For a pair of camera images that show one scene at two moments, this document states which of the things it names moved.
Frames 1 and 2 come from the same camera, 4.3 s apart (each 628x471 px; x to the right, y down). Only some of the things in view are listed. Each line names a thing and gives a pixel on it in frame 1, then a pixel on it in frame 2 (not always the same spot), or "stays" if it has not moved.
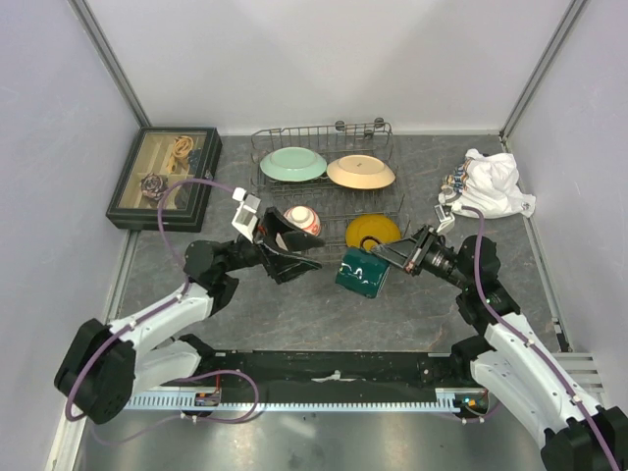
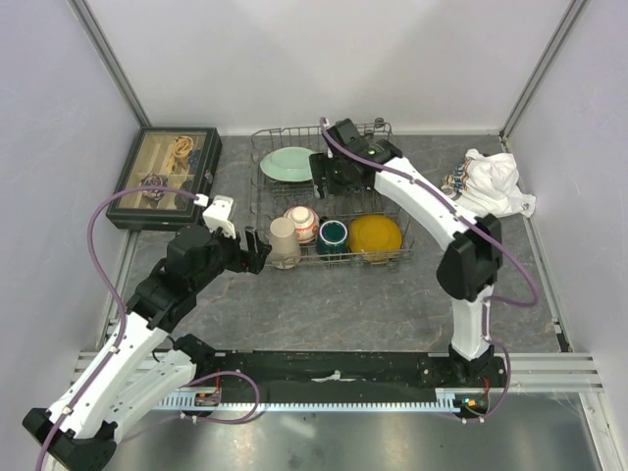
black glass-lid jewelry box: x=162 y=156 stays
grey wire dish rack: x=348 y=174 stays
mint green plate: x=292 y=164 stays
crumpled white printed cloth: x=489 y=182 stays
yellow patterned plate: x=369 y=231 stays
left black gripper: x=281 y=265 -> x=253 y=259
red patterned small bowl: x=304 y=218 stays
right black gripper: x=423 y=240 -> x=321 y=165
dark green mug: x=361 y=271 -> x=332 y=237
